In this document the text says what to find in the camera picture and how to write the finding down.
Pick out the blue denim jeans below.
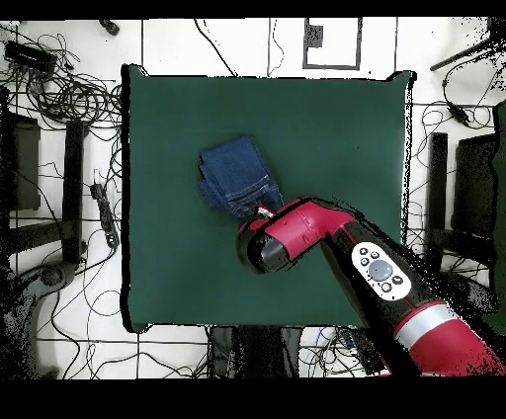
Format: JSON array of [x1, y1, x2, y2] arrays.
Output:
[[196, 134, 285, 222]]

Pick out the black flat panel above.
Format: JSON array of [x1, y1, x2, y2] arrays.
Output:
[[0, 112, 42, 211], [451, 132, 499, 238]]

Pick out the dark green table cloth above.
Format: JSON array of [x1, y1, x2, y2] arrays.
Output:
[[120, 63, 416, 334]]

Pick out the black power strip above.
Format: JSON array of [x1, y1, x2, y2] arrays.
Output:
[[89, 182, 121, 249]]

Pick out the black stand bar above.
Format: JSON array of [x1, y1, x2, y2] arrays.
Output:
[[61, 120, 86, 265], [428, 131, 449, 272]]

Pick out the grey curved floor base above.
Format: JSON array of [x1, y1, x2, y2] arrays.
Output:
[[446, 271, 499, 317], [0, 260, 78, 378]]

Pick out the dark grey square marker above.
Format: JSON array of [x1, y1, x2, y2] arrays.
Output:
[[303, 24, 324, 48]]

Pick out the black power adapter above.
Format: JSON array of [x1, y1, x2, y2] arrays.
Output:
[[447, 101, 470, 126]]

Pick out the black rod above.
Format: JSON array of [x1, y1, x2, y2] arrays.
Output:
[[429, 17, 506, 72]]

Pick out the black electronics box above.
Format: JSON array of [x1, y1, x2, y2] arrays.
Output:
[[3, 41, 58, 74]]

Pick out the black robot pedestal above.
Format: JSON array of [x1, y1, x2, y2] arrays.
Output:
[[207, 325, 303, 378]]

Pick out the long black floor cable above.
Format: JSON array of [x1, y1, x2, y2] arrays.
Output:
[[193, 17, 239, 77]]

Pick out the tangled black cable bundle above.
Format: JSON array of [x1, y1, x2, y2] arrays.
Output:
[[0, 23, 124, 131]]

